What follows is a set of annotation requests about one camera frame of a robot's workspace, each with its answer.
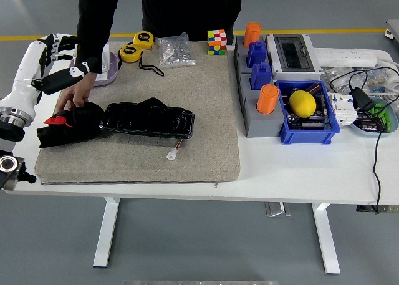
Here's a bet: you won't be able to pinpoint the person's right hand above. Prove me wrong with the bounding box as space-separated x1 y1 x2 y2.
57 72 97 111

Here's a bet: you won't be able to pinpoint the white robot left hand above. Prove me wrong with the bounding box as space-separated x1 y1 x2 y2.
0 33 100 120

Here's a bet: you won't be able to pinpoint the black rag with red tag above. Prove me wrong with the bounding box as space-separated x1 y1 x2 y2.
36 102 107 149

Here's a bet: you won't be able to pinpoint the glossy black panel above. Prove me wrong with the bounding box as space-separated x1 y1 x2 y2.
100 97 196 140

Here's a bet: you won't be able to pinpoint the table height control panel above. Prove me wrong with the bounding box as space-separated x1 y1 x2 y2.
356 205 399 213

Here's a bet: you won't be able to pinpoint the purple oval tray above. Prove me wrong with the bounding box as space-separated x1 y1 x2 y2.
70 51 119 88

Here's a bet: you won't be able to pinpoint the yellow tape measure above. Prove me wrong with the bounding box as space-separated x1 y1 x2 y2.
133 31 155 51
117 43 143 70

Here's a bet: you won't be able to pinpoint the clear bag of screws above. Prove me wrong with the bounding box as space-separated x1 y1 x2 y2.
155 32 197 68

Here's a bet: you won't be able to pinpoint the grey-brown mat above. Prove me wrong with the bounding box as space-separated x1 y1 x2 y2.
33 41 241 185

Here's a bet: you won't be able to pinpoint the person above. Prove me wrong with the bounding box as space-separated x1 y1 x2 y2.
76 0 243 74

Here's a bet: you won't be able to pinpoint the multicoloured puzzle cube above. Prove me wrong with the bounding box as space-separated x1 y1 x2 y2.
206 29 228 56

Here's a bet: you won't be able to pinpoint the white table leg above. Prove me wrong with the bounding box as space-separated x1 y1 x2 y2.
92 197 121 269
311 203 341 275

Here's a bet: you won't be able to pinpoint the grey block holder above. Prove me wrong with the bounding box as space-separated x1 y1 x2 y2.
233 35 272 77
239 72 286 138

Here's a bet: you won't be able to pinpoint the blue block with knob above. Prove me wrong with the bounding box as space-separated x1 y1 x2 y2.
246 41 268 69
250 62 273 91

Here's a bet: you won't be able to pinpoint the orange cylinder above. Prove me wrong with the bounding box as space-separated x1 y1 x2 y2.
256 84 280 115
243 22 262 49

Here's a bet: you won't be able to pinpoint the grey electrical distribution box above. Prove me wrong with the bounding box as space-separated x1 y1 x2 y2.
264 33 324 82

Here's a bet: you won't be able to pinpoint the yellow lemon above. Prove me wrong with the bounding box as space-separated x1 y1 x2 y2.
289 90 317 117

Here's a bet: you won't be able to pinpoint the dark circuit board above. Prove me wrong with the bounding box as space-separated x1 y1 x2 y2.
355 112 393 133
282 85 333 132

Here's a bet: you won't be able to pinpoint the blue plastic bin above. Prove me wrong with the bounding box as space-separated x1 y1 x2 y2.
274 80 342 146

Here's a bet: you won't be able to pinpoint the brown cylindrical capacitor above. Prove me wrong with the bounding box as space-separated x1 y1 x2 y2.
304 82 323 95

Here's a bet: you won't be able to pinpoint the clear bag of metal washers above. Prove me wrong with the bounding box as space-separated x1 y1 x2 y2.
320 65 353 94

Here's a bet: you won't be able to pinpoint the white circuit breaker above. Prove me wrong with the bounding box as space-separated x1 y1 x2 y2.
327 91 359 126

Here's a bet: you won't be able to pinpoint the white power strip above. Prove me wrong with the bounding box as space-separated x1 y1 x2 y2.
313 47 378 68

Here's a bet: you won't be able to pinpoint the clear bag of blue parts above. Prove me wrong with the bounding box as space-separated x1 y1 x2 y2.
358 69 397 95

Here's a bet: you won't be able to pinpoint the green terminal blocks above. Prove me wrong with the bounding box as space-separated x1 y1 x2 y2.
369 103 394 132

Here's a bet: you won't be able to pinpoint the light blue dish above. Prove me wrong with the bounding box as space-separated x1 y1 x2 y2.
349 95 399 138

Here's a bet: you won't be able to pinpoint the black tape measure strap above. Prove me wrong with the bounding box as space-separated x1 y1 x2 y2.
138 56 165 77

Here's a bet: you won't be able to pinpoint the white connector with orange wires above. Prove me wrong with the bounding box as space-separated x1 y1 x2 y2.
166 138 183 160

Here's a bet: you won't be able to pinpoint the silver bracket under table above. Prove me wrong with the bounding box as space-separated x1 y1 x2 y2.
264 201 291 218

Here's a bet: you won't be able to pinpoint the black power adapter with cord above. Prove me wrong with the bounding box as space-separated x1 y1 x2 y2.
329 66 399 215

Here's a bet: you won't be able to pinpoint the thick white cable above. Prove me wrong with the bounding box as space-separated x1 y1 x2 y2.
375 56 399 100

